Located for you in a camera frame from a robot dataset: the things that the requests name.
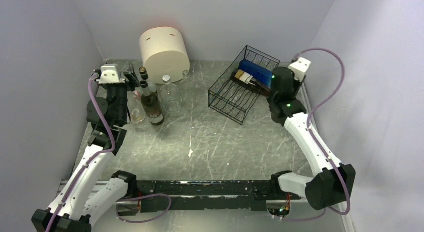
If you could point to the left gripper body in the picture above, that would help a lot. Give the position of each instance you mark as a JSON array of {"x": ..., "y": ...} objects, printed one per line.
[{"x": 119, "y": 94}]

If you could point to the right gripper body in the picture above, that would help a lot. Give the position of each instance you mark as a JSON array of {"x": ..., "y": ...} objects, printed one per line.
[{"x": 298, "y": 76}]

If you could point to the clear bottle gold black label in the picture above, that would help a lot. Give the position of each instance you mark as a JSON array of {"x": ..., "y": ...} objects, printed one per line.
[{"x": 145, "y": 77}]

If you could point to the clear square glass bottle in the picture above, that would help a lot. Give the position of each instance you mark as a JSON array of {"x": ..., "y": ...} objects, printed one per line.
[{"x": 136, "y": 109}]

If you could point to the dark wine bottle bottom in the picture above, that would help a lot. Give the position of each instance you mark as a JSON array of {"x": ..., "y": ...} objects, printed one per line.
[{"x": 151, "y": 104}]

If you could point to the blue glass bottle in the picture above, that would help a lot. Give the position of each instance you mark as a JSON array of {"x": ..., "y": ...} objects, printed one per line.
[{"x": 258, "y": 72}]

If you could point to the clear round glass bottle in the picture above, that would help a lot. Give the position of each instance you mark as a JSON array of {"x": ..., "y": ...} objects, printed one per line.
[{"x": 171, "y": 98}]

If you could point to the dark wine bottle gold cap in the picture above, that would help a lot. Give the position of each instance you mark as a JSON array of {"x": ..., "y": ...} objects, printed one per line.
[{"x": 249, "y": 82}]

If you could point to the slim clear glass bottle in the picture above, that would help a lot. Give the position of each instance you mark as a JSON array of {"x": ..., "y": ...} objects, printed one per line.
[{"x": 187, "y": 86}]

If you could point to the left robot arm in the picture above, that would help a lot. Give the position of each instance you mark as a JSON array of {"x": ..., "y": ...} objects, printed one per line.
[{"x": 76, "y": 207}]

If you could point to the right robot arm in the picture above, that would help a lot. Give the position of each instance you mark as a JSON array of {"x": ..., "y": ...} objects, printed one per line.
[{"x": 332, "y": 181}]

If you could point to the cream cylindrical container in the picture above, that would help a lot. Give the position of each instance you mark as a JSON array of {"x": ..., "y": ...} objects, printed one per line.
[{"x": 163, "y": 52}]

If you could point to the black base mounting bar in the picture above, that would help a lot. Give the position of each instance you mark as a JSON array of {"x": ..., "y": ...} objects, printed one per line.
[{"x": 254, "y": 195}]

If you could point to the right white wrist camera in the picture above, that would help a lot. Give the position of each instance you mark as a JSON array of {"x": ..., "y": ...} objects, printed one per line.
[{"x": 300, "y": 63}]

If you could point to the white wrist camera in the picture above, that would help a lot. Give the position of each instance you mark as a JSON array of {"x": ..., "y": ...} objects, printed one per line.
[
  {"x": 300, "y": 63},
  {"x": 109, "y": 74}
]

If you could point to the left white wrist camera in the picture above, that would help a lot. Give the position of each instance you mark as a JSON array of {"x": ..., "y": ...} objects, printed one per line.
[{"x": 109, "y": 74}]

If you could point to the black wire wine rack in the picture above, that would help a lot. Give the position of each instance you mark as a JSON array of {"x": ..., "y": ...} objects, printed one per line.
[{"x": 231, "y": 99}]

